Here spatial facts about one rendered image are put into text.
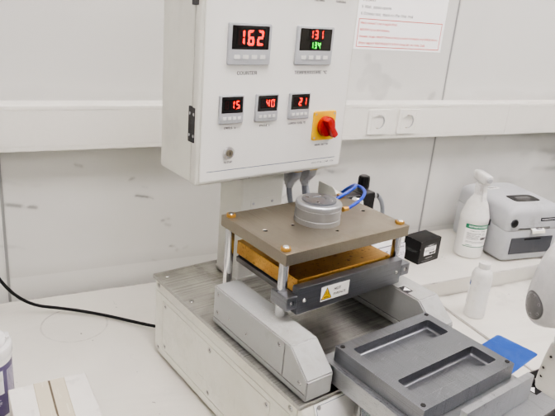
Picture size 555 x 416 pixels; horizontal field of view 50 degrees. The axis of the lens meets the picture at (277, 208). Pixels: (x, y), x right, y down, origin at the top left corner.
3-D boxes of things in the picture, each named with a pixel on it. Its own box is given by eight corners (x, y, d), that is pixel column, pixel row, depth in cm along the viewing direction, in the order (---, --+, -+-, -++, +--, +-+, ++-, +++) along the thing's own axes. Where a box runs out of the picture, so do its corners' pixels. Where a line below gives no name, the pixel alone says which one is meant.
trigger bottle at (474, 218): (448, 247, 176) (464, 167, 168) (474, 248, 178) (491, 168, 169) (459, 259, 168) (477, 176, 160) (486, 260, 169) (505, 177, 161)
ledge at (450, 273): (265, 266, 164) (267, 251, 163) (487, 235, 201) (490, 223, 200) (319, 319, 139) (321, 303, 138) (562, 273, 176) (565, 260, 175)
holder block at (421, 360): (333, 360, 86) (335, 345, 85) (422, 324, 98) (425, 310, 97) (420, 427, 74) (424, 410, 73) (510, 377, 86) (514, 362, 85)
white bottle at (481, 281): (488, 318, 147) (500, 265, 142) (472, 321, 145) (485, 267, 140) (473, 308, 151) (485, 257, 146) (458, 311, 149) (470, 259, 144)
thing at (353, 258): (235, 261, 104) (239, 210, 100) (329, 238, 117) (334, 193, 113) (296, 304, 91) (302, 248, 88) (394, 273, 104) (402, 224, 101)
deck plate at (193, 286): (153, 276, 116) (153, 272, 116) (291, 245, 136) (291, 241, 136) (299, 411, 82) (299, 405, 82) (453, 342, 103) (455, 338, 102)
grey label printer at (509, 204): (448, 231, 189) (459, 181, 183) (499, 228, 196) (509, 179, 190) (500, 264, 168) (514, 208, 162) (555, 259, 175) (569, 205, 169)
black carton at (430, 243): (400, 257, 167) (405, 234, 165) (421, 251, 172) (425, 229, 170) (417, 265, 163) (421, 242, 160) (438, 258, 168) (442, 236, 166)
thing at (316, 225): (200, 249, 107) (203, 181, 102) (328, 222, 125) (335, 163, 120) (281, 309, 89) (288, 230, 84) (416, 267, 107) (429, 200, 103)
